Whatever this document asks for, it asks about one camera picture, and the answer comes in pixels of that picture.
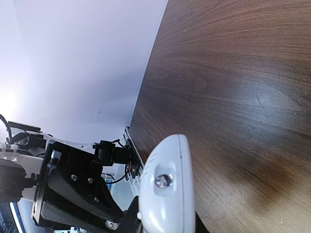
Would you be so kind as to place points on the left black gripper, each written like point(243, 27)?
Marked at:
point(71, 192)

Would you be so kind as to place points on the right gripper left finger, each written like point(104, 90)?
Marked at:
point(132, 213)

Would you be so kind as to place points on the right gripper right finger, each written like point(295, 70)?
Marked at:
point(199, 226)

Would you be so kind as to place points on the white remote control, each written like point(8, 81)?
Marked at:
point(166, 195)

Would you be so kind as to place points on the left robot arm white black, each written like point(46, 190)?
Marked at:
point(33, 140)

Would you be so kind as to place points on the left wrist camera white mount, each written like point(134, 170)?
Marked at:
point(19, 172)

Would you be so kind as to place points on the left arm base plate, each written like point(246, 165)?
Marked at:
point(134, 164)

